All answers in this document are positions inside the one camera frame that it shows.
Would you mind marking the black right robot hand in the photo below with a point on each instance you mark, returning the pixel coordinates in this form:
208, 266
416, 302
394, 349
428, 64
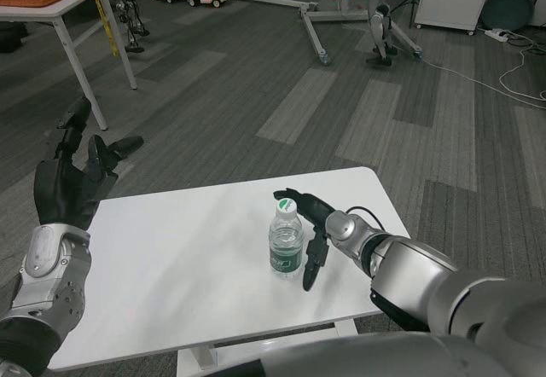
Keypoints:
313, 210

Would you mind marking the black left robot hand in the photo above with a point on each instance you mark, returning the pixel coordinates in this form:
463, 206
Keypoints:
59, 191

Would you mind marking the clear water bottle green label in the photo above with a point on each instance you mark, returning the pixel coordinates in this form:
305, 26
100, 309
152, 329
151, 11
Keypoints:
286, 247

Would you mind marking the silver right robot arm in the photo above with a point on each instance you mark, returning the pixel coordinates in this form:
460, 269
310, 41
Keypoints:
409, 274

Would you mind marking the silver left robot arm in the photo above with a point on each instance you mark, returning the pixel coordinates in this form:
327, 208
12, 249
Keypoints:
44, 274

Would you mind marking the black bag under table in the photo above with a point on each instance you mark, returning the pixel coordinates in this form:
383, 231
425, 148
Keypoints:
10, 38

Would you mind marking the silver robot chest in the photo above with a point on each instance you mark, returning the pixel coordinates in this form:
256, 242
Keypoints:
384, 356

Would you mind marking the yellow measuring tape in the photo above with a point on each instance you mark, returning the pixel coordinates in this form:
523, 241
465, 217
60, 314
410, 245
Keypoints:
106, 23

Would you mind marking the white side table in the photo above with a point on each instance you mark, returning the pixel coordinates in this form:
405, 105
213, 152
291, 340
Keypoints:
51, 10

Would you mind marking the black robot legs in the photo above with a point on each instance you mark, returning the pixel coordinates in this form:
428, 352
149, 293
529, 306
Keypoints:
130, 16

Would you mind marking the hanging silver humanoid robot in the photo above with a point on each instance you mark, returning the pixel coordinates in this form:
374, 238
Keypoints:
377, 23

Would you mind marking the white power strip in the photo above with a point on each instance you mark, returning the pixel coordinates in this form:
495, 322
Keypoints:
496, 35

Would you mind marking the dark teal round ball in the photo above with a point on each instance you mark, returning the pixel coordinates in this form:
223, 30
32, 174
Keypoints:
507, 10

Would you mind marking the white gantry stand frame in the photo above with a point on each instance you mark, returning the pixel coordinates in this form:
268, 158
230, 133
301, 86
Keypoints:
315, 38

